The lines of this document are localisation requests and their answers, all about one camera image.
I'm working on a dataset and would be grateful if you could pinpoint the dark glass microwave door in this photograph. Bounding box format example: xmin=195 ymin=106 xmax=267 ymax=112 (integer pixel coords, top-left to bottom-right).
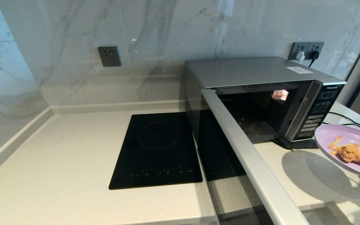
xmin=197 ymin=88 xmax=310 ymax=225

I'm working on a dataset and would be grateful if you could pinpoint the purple plate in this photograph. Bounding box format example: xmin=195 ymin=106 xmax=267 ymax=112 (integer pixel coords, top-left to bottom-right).
xmin=314 ymin=124 xmax=360 ymax=181

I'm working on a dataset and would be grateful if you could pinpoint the fried chicken piece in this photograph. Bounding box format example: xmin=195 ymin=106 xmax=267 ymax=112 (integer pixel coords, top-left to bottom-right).
xmin=338 ymin=144 xmax=360 ymax=166

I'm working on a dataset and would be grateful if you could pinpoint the black pad under microwave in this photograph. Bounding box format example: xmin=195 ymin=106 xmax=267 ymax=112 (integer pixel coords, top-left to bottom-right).
xmin=274 ymin=138 xmax=319 ymax=150

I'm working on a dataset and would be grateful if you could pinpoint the white paper sheet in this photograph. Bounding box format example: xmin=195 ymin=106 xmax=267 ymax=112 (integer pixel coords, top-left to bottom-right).
xmin=286 ymin=67 xmax=313 ymax=74

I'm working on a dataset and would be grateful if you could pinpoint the black induction cooktop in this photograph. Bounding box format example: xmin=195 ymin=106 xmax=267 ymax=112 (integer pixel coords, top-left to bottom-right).
xmin=109 ymin=112 xmax=203 ymax=190

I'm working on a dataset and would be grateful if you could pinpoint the black power plug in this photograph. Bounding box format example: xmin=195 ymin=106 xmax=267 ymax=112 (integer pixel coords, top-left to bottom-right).
xmin=308 ymin=51 xmax=320 ymax=68

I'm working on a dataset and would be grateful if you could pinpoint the grey cabinet front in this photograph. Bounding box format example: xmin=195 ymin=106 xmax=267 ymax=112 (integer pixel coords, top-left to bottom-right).
xmin=300 ymin=207 xmax=340 ymax=225

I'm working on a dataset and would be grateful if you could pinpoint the grey single wall socket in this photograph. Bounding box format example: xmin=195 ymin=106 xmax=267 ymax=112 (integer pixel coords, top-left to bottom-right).
xmin=98 ymin=47 xmax=122 ymax=67

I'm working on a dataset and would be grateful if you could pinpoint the grey double wall socket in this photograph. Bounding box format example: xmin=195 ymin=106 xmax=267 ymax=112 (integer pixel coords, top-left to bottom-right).
xmin=288 ymin=42 xmax=325 ymax=61

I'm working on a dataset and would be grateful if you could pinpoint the thin black power cable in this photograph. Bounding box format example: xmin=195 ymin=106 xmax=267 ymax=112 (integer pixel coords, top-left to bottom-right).
xmin=328 ymin=112 xmax=360 ymax=128

